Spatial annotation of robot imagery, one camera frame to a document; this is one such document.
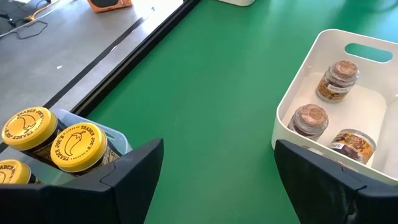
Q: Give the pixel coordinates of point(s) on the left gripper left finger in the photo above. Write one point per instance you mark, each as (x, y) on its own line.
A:
(102, 196)

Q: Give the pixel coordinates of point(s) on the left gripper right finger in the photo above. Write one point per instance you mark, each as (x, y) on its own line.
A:
(335, 199)

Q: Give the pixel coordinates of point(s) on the yellow lid spice jar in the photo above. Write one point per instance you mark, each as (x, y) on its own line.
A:
(12, 171)
(29, 127)
(78, 146)

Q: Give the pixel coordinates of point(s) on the cork lid glass spice jar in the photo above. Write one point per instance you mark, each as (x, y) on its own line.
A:
(308, 121)
(338, 81)
(353, 145)

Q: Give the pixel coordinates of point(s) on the small clear plastic bin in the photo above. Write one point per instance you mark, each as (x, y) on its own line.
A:
(119, 141)

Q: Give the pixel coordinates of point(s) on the white cutting board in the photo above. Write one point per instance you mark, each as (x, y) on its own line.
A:
(367, 112)

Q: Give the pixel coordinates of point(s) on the orange speaker box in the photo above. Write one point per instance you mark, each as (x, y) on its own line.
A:
(124, 4)

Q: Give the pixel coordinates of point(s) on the black aluminium table frame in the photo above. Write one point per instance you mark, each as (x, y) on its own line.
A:
(130, 62)

